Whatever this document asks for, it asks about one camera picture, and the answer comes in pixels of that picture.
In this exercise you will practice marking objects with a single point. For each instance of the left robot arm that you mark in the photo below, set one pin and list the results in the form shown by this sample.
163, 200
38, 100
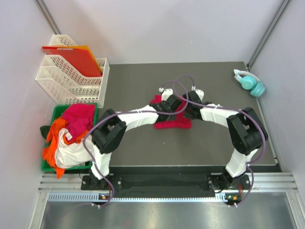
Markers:
108, 133

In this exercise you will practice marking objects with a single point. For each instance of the red t-shirt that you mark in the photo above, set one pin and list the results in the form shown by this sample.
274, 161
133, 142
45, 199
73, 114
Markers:
79, 120
179, 121

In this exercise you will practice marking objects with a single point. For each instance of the green plastic bin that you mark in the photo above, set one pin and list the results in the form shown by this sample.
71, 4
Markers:
58, 112

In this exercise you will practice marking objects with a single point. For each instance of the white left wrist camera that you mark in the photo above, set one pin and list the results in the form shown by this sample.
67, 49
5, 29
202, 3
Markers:
165, 93

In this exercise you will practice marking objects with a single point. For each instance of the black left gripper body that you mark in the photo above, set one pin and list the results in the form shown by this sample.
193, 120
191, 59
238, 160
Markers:
159, 103

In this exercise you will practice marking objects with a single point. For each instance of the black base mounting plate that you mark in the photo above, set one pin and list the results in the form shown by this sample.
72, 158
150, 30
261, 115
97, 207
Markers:
167, 182

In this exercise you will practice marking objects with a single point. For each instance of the red orange folder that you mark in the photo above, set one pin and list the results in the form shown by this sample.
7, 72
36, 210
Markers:
80, 57

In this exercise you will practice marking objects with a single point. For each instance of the white perforated file rack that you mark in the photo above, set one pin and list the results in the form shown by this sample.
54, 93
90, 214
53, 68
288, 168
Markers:
66, 85

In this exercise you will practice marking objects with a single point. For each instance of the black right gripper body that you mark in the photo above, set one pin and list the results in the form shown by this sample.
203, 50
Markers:
188, 113

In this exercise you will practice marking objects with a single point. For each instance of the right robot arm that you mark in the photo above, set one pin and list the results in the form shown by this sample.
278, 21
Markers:
245, 128

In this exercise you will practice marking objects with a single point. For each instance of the white t-shirt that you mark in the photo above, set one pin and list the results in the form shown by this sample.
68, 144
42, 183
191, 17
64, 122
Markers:
70, 154

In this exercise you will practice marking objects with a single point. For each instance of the slotted cable duct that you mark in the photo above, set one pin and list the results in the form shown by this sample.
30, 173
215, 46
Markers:
102, 197

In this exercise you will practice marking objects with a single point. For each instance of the red t-shirt in bin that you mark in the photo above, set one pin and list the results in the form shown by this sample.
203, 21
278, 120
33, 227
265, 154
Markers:
79, 120

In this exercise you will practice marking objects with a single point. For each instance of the orange t-shirt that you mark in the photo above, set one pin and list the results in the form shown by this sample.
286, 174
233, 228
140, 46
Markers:
48, 153

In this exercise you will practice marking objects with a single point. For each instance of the dark green cloth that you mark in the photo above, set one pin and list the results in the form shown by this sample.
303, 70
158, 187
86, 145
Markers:
44, 131

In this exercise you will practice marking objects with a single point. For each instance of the teal white headphones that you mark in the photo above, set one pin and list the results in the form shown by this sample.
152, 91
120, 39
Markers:
250, 82

